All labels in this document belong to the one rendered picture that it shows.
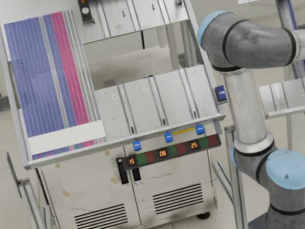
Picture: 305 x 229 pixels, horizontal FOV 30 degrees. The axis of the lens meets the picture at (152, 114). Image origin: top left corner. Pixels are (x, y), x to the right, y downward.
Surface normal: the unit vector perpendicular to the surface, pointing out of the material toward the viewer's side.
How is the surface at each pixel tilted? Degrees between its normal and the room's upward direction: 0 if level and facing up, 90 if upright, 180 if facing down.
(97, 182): 90
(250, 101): 91
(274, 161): 7
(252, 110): 91
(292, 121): 90
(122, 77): 0
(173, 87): 45
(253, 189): 0
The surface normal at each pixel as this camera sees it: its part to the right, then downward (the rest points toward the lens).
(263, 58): 0.00, 0.59
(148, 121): 0.03, -0.28
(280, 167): -0.10, -0.80
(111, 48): 0.21, 0.45
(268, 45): 0.09, 0.04
